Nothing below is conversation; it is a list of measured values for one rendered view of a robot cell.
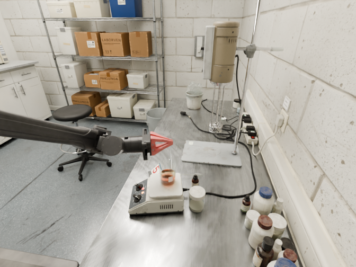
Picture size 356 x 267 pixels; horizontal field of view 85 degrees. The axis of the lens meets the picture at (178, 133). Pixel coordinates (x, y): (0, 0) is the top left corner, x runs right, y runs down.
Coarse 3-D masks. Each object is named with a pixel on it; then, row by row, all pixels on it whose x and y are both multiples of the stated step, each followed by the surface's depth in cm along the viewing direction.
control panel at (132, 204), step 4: (144, 180) 79; (144, 184) 76; (132, 188) 79; (144, 188) 74; (132, 192) 76; (136, 192) 75; (140, 192) 74; (144, 192) 72; (132, 196) 74; (144, 196) 71; (132, 200) 72; (140, 200) 70; (144, 200) 69; (132, 204) 71; (136, 204) 69
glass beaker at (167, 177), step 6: (162, 162) 72; (168, 162) 73; (174, 162) 71; (162, 168) 73; (168, 168) 75; (174, 168) 69; (162, 174) 69; (168, 174) 68; (174, 174) 70; (162, 180) 71; (168, 180) 70; (174, 180) 72; (168, 186) 71
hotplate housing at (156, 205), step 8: (152, 200) 68; (160, 200) 68; (168, 200) 69; (176, 200) 69; (128, 208) 71; (136, 208) 69; (144, 208) 69; (152, 208) 69; (160, 208) 70; (168, 208) 70; (176, 208) 70
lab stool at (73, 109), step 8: (80, 104) 198; (56, 112) 180; (64, 112) 181; (72, 112) 181; (80, 112) 180; (64, 120) 173; (80, 160) 209; (96, 160) 210; (104, 160) 209; (80, 168) 196
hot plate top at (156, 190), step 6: (156, 174) 77; (180, 174) 77; (150, 180) 74; (156, 180) 74; (180, 180) 74; (150, 186) 71; (156, 186) 71; (162, 186) 71; (174, 186) 71; (180, 186) 71; (150, 192) 69; (156, 192) 69; (162, 192) 69; (168, 192) 69; (174, 192) 69; (180, 192) 69
